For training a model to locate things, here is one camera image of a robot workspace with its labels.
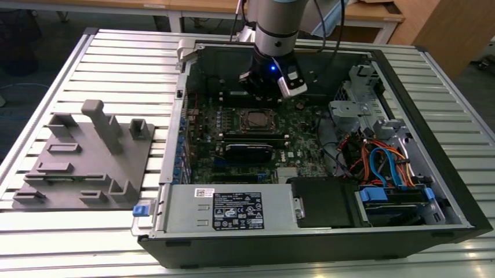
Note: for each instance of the green motherboard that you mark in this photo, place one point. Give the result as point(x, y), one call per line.
point(306, 150)

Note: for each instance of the green RAM stick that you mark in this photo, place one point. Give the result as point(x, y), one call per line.
point(63, 179)

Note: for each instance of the blue disk carrier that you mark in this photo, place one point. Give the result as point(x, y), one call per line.
point(372, 194)

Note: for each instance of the CPU socket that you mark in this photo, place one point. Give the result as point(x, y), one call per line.
point(279, 129)

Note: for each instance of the RAM slot black clips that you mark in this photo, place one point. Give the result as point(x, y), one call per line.
point(228, 96)
point(232, 103)
point(251, 139)
point(251, 133)

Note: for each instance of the silver CPU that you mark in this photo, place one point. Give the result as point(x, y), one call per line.
point(258, 119)

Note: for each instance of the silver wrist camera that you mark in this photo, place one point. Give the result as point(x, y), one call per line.
point(294, 85)

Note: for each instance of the black plastic shroud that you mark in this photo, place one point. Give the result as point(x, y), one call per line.
point(328, 202)

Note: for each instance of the blue case latch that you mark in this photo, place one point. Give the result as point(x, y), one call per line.
point(140, 211)

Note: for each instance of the wooden cabinet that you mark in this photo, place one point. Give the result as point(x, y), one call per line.
point(457, 29)

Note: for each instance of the silver power supply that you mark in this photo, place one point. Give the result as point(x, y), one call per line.
point(182, 208)

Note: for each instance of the black expansion slot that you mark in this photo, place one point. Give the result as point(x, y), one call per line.
point(232, 179)

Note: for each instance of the wooden desk white frame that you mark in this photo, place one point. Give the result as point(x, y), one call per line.
point(371, 16)
point(116, 3)

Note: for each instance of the black graphics card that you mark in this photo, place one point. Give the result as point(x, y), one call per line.
point(247, 153)

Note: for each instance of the silver drive cage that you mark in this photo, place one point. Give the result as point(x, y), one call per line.
point(350, 109)

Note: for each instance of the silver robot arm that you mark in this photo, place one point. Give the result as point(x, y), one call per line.
point(276, 29)

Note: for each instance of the grey parts rack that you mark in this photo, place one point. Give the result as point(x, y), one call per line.
point(88, 162)

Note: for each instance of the black PC case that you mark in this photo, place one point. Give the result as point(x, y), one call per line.
point(310, 252)

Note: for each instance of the silver chipset heatsink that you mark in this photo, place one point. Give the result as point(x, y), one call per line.
point(288, 172)

